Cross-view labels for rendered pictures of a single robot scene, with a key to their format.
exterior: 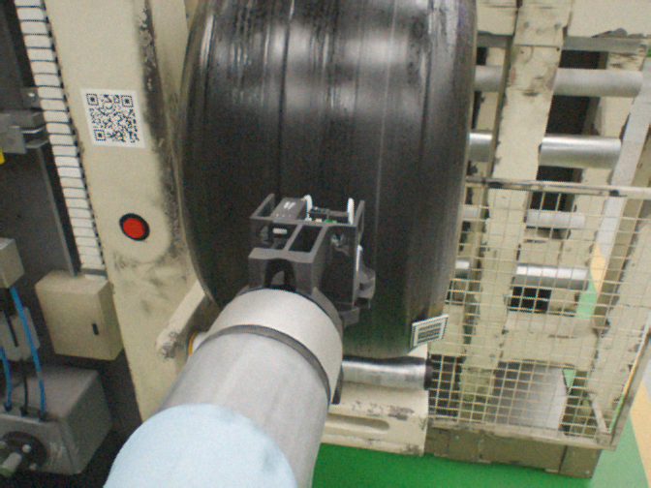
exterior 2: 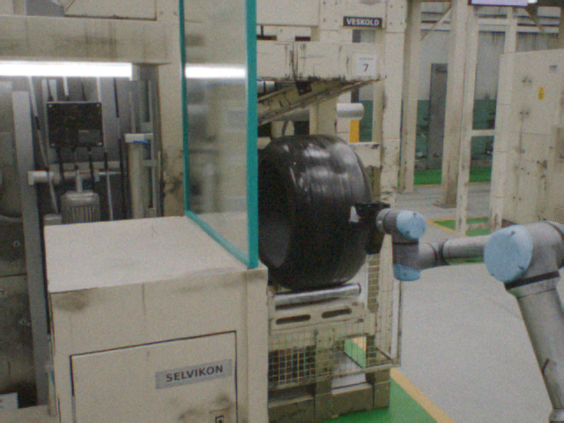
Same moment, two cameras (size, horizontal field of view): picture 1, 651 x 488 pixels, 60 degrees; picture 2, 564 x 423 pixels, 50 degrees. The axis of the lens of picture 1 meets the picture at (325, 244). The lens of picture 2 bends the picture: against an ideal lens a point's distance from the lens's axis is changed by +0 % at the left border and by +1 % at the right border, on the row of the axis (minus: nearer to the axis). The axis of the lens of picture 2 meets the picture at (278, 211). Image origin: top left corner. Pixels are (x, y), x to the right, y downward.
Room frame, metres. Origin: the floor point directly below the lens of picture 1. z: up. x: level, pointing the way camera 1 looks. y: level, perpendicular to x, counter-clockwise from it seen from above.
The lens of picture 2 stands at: (-1.06, 1.19, 1.61)
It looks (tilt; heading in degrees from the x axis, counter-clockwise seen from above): 11 degrees down; 329
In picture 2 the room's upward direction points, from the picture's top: straight up
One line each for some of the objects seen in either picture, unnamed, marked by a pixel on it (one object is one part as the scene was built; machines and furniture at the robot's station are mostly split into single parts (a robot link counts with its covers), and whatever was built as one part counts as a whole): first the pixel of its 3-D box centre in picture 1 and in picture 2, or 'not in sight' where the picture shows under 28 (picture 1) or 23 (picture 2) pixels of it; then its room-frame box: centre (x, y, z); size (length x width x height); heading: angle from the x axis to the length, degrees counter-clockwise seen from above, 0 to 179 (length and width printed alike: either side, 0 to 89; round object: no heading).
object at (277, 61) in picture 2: not in sight; (299, 63); (1.02, -0.17, 1.71); 0.61 x 0.25 x 0.15; 80
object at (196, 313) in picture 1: (217, 291); (252, 288); (0.78, 0.18, 0.90); 0.40 x 0.03 x 0.10; 170
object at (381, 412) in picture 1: (303, 392); (313, 311); (0.61, 0.03, 0.83); 0.36 x 0.09 x 0.06; 80
